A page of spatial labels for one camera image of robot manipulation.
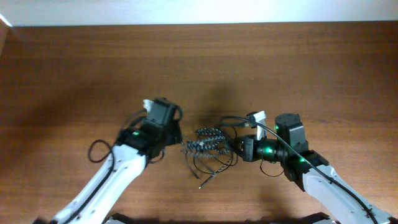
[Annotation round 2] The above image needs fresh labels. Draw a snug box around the black white braided cable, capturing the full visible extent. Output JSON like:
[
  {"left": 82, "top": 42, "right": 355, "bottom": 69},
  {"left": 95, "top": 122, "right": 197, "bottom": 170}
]
[{"left": 180, "top": 126, "right": 233, "bottom": 158}]

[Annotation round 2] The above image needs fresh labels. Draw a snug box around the thin black cable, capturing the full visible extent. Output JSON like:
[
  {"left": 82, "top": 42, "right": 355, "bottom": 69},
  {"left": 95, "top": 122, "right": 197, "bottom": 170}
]
[{"left": 183, "top": 124, "right": 246, "bottom": 190}]

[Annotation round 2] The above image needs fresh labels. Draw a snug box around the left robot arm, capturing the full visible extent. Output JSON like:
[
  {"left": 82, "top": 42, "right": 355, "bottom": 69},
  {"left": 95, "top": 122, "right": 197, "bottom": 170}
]
[{"left": 49, "top": 98, "right": 183, "bottom": 223}]

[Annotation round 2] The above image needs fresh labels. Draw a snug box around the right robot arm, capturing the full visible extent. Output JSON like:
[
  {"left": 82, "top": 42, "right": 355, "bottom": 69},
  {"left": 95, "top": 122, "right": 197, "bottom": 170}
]
[{"left": 234, "top": 111, "right": 397, "bottom": 223}]

